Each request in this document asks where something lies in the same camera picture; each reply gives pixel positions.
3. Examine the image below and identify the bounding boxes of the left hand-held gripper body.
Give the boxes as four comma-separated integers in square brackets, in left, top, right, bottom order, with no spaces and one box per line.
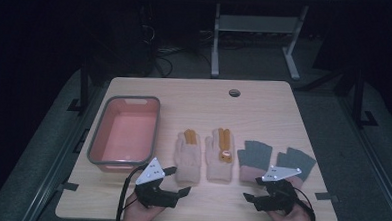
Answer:
[133,156,183,210]

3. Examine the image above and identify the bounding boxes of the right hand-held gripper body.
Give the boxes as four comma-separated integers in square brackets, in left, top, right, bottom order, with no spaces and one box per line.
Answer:
[254,164,304,216]

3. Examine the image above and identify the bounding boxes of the beige glove with orange fingers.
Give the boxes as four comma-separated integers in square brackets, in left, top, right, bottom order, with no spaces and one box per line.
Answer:
[172,128,204,185]

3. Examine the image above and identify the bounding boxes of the grey and pink fingerless glove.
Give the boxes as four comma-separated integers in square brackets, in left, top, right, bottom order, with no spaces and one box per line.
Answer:
[235,139,275,185]
[274,146,317,191]

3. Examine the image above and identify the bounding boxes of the beige glove with animal face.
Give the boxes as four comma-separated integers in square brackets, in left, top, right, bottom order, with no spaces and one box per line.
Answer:
[203,126,236,184]

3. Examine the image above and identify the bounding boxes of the pink basin with grey rim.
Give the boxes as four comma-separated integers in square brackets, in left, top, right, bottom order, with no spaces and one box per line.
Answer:
[85,93,162,176]

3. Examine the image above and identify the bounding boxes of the person's left hand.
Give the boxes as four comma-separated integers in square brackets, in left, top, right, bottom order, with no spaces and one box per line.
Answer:
[120,190,166,221]

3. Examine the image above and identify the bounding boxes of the black tape piece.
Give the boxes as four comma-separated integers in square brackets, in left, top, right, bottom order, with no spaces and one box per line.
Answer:
[314,192,340,203]
[57,182,80,192]

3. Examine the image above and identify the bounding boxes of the black metal stand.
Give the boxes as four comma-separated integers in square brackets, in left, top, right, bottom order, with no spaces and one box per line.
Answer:
[351,68,382,129]

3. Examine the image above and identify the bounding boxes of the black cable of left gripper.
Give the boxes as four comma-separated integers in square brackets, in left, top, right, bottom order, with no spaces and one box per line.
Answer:
[114,163,150,221]

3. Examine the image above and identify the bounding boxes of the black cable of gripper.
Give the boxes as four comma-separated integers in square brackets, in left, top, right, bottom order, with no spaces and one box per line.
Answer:
[292,187,318,221]
[114,163,150,221]

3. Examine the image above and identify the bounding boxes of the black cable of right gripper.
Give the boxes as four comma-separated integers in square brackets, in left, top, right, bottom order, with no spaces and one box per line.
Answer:
[292,187,318,221]

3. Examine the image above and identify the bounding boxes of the cables on floor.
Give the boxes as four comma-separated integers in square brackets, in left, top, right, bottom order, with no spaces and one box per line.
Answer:
[149,44,215,79]

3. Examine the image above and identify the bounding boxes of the grey metal desk frame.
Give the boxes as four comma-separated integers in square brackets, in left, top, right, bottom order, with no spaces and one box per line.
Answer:
[209,0,310,83]

